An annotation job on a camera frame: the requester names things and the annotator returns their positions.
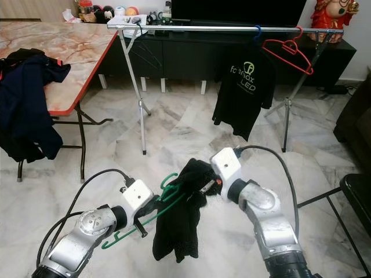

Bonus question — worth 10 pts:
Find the green plastic hanger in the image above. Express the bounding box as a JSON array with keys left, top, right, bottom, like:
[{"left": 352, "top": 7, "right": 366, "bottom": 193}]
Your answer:
[{"left": 101, "top": 173, "right": 186, "bottom": 251}]

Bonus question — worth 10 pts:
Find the black knit garment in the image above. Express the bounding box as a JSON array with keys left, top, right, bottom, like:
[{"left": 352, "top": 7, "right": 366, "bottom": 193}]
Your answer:
[{"left": 152, "top": 158, "right": 222, "bottom": 264}]

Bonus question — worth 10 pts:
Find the red plastic hanger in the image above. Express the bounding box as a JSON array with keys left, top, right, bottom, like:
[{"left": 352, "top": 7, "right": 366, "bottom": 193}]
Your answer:
[{"left": 262, "top": 26, "right": 315, "bottom": 76}]

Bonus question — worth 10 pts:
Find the black T-shirt with logo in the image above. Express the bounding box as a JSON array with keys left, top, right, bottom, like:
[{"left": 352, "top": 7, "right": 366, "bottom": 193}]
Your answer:
[{"left": 212, "top": 39, "right": 277, "bottom": 142}]

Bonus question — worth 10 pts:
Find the black TV cabinet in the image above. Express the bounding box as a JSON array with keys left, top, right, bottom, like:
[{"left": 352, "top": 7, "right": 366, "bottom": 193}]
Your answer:
[{"left": 99, "top": 29, "right": 357, "bottom": 94}]

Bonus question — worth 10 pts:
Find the navy blue garment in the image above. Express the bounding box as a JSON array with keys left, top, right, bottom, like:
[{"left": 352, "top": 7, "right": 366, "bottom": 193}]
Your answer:
[{"left": 0, "top": 54, "right": 71, "bottom": 162}]

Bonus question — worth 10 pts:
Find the silver metal clothes rack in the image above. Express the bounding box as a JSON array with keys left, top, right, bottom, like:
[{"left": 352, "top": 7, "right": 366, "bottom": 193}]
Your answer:
[{"left": 107, "top": 23, "right": 344, "bottom": 154}]

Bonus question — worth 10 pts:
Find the dark sofa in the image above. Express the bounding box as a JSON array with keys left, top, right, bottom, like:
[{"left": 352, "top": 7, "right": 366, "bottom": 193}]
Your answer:
[{"left": 333, "top": 75, "right": 371, "bottom": 142}]

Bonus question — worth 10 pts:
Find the black television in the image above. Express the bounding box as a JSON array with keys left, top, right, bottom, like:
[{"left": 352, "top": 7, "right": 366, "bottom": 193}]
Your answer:
[{"left": 171, "top": 0, "right": 308, "bottom": 25}]

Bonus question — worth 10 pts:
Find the white paper stack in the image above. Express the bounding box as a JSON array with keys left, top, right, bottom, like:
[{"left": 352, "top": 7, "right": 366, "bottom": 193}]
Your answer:
[{"left": 109, "top": 14, "right": 147, "bottom": 36}]

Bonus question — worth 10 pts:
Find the black plush toy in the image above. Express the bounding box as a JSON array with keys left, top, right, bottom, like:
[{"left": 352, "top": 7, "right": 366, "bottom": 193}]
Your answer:
[{"left": 94, "top": 6, "right": 114, "bottom": 24}]

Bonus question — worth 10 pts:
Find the jar with red lid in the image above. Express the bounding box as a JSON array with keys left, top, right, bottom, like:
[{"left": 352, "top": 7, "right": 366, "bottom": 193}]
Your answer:
[{"left": 79, "top": 0, "right": 94, "bottom": 23}]

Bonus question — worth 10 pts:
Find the red figurine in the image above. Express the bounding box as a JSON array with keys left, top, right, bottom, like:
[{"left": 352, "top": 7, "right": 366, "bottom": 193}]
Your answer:
[{"left": 310, "top": 0, "right": 357, "bottom": 30}]

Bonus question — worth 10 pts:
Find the wooden sideboard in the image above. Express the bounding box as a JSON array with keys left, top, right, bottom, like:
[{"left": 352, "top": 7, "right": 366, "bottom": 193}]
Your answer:
[{"left": 0, "top": 0, "right": 76, "bottom": 23}]

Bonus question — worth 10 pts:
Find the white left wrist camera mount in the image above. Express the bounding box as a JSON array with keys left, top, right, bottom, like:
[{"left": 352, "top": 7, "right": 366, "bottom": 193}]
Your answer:
[{"left": 119, "top": 180, "right": 154, "bottom": 229}]

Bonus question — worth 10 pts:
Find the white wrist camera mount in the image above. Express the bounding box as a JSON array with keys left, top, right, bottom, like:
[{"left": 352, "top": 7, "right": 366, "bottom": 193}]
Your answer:
[
  {"left": 210, "top": 147, "right": 243, "bottom": 197},
  {"left": 119, "top": 180, "right": 154, "bottom": 229}
]

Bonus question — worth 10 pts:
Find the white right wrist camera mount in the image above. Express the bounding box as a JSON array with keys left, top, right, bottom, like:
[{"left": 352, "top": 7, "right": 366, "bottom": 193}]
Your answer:
[{"left": 210, "top": 147, "right": 243, "bottom": 197}]

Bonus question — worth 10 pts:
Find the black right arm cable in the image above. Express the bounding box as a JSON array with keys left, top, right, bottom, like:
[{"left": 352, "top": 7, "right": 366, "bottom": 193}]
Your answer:
[{"left": 234, "top": 145, "right": 301, "bottom": 238}]

